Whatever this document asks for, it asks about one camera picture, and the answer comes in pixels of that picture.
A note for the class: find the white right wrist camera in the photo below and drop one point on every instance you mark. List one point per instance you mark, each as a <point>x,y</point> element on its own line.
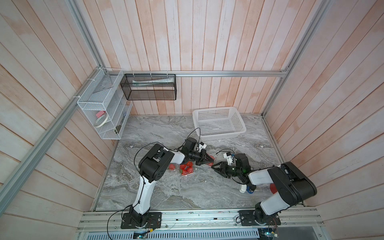
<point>230,158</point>

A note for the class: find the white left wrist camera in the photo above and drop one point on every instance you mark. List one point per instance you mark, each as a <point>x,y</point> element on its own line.
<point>201,146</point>

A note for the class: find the roll of tape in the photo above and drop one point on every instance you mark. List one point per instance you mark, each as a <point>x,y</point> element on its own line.
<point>101,121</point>

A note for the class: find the red pen cup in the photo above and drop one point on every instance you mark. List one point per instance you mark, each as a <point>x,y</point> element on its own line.
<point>273,188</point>

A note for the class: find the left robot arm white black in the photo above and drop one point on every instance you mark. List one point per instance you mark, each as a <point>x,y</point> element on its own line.
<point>154,164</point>

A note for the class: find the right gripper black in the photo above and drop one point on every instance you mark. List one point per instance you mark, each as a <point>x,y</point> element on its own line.
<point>223,166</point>

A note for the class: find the blue object on table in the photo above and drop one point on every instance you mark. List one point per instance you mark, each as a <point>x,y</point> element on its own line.
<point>251,189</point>

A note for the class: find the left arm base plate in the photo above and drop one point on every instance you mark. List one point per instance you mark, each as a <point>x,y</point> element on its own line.
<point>150,220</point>

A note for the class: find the white perforated plastic basket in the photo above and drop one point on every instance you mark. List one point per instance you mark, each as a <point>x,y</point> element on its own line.
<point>218,123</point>

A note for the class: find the black mesh wall basket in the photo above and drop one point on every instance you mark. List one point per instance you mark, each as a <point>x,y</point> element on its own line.
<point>149,87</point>

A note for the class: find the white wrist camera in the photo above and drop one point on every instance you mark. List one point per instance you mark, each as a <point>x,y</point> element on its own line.
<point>230,158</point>
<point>201,146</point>

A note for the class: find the clear plastic clamshell container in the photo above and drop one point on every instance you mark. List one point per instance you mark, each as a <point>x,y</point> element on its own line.
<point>187,169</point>

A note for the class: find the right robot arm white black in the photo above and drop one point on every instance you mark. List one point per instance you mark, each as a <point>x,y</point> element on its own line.
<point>290,184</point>

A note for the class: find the pink note pad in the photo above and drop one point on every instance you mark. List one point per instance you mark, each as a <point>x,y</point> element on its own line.
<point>99,114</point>

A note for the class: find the white wire wall shelf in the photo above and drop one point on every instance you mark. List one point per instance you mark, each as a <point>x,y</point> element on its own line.
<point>104,93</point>

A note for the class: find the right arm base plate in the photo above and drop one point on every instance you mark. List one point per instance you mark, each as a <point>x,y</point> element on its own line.
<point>258,218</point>

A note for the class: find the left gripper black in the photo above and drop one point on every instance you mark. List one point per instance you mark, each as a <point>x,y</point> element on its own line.
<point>203,159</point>

